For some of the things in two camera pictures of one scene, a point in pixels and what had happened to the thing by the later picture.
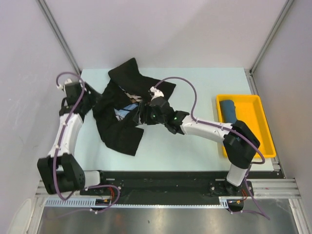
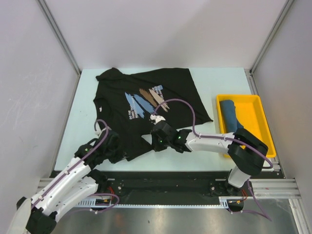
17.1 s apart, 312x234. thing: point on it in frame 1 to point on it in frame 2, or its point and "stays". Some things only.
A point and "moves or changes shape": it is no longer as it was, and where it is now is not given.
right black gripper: x=148 y=107 to x=156 y=147
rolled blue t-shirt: x=228 y=111 stays
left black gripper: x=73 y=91 to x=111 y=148
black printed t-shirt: x=118 y=111 moves or changes shape
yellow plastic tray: x=249 y=110 stays
